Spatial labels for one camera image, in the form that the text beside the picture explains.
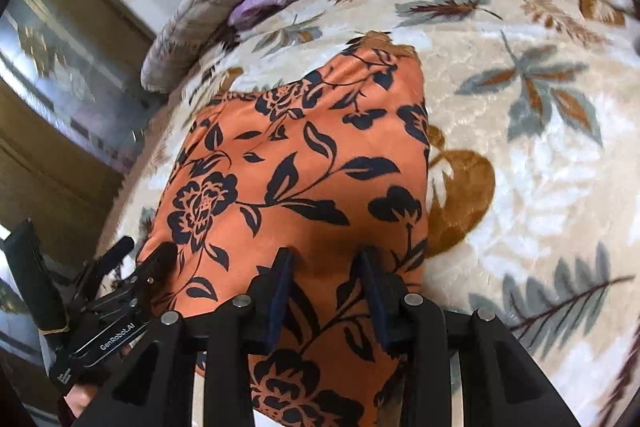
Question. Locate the wardrobe with glass door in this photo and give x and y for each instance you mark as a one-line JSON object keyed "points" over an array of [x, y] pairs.
{"points": [[50, 72]]}

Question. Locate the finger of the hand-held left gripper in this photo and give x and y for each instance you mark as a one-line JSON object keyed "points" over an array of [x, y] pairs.
{"points": [[112, 254], [157, 259]]}

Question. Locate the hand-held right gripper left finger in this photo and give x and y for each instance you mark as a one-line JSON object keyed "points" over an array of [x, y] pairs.
{"points": [[277, 302]]}

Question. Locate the orange floral garment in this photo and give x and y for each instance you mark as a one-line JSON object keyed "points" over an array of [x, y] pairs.
{"points": [[300, 147]]}

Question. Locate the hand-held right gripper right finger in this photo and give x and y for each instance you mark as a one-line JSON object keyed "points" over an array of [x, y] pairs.
{"points": [[376, 299]]}

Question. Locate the leaf printed blanket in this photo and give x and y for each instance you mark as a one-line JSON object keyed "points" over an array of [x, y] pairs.
{"points": [[525, 187]]}

